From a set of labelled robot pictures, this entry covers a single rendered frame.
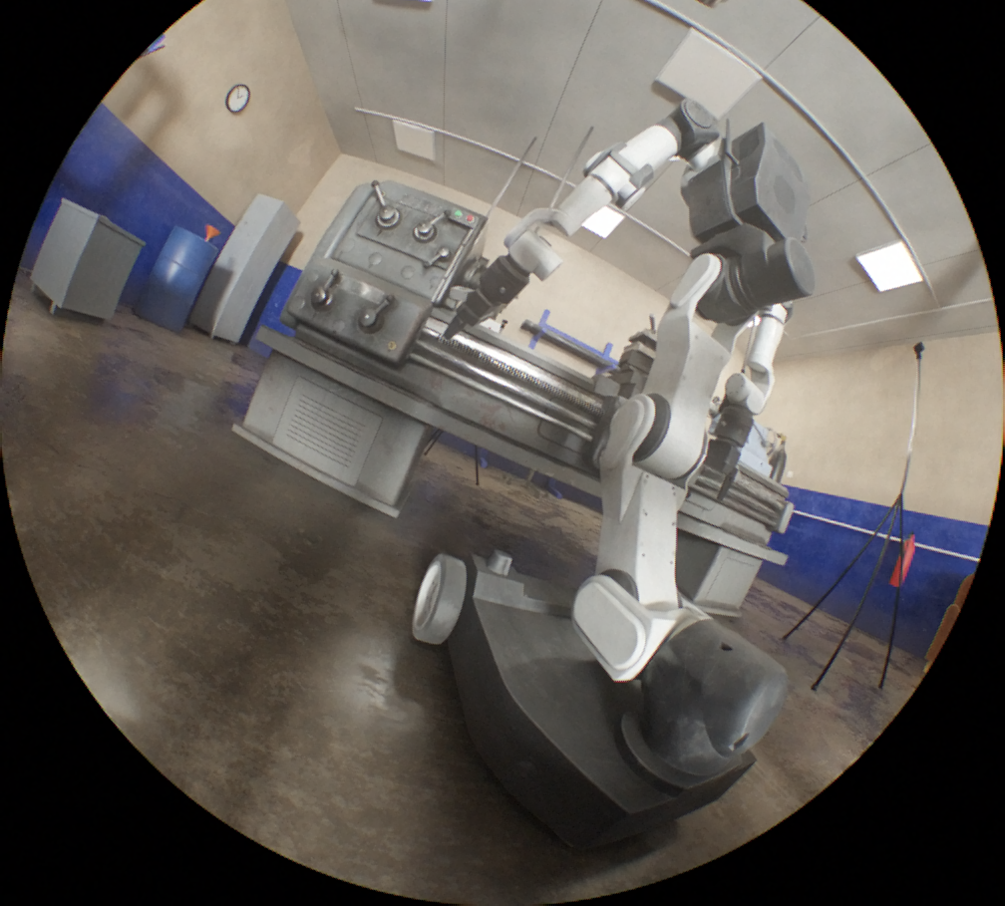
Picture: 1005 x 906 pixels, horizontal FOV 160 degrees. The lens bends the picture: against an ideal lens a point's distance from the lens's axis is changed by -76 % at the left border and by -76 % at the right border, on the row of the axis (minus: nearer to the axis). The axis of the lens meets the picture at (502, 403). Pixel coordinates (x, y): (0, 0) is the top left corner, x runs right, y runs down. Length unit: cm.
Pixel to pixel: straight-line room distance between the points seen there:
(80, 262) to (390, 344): 187
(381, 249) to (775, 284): 140
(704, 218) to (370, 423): 128
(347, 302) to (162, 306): 266
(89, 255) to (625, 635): 258
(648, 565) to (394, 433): 105
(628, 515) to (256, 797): 71
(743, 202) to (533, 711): 96
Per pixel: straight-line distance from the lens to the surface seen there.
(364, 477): 145
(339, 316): 140
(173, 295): 380
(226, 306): 469
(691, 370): 73
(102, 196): 388
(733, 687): 48
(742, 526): 225
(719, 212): 88
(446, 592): 71
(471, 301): 77
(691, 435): 72
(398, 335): 133
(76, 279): 242
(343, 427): 145
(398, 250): 157
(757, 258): 74
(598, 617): 59
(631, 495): 68
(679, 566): 231
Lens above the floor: 49
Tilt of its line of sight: 4 degrees up
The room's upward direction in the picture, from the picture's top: 24 degrees clockwise
